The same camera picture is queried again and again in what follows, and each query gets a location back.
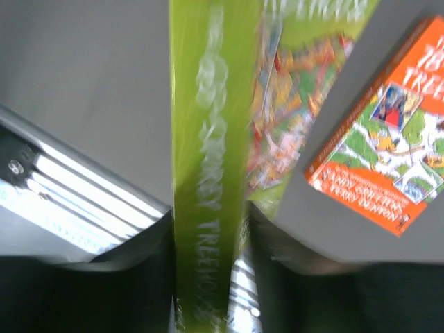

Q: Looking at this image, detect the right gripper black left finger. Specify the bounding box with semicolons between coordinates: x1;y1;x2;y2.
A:
1;212;175;332

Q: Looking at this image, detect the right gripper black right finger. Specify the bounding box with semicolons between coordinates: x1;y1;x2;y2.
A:
248;203;443;332

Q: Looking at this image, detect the lime green book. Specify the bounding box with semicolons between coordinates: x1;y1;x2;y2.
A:
169;1;378;332

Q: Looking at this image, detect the aluminium mounting rail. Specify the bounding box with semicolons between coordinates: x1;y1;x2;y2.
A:
1;108;169;262

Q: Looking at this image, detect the orange 78-storey treehouse book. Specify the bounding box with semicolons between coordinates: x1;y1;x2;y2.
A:
305;15;443;235

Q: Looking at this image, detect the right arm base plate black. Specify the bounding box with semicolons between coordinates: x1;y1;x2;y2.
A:
0;126;39;188

